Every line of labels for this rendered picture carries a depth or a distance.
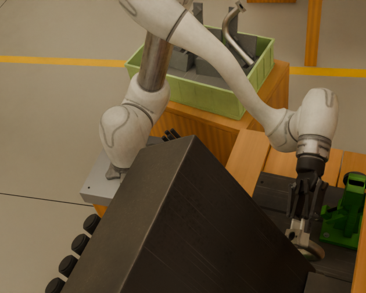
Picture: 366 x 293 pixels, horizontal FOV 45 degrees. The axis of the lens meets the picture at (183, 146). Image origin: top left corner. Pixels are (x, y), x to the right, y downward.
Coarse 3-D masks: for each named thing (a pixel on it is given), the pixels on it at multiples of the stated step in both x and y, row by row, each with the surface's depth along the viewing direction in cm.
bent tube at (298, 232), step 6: (288, 234) 116; (294, 234) 116; (300, 234) 112; (294, 240) 112; (300, 246) 115; (312, 246) 115; (318, 246) 116; (306, 252) 126; (312, 252) 116; (318, 252) 116; (324, 252) 119; (306, 258) 125; (312, 258) 123; (318, 258) 119
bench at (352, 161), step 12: (276, 156) 176; (288, 156) 176; (336, 156) 172; (348, 156) 171; (360, 156) 170; (264, 168) 174; (276, 168) 173; (288, 168) 172; (336, 168) 168; (348, 168) 168; (360, 168) 167; (324, 180) 166; (336, 180) 165
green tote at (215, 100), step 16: (240, 32) 220; (256, 48) 221; (272, 48) 215; (128, 64) 217; (256, 64) 202; (272, 64) 222; (176, 80) 206; (256, 80) 208; (176, 96) 215; (192, 96) 209; (208, 96) 203; (224, 96) 197; (224, 112) 206; (240, 112) 202
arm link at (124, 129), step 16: (112, 112) 162; (128, 112) 162; (112, 128) 159; (128, 128) 160; (144, 128) 168; (112, 144) 162; (128, 144) 163; (144, 144) 171; (112, 160) 170; (128, 160) 168
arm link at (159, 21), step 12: (120, 0) 118; (132, 0) 115; (144, 0) 114; (156, 0) 115; (168, 0) 116; (180, 0) 119; (132, 12) 117; (144, 12) 115; (156, 12) 115; (168, 12) 115; (180, 12) 116; (144, 24) 118; (156, 24) 116; (168, 24) 116
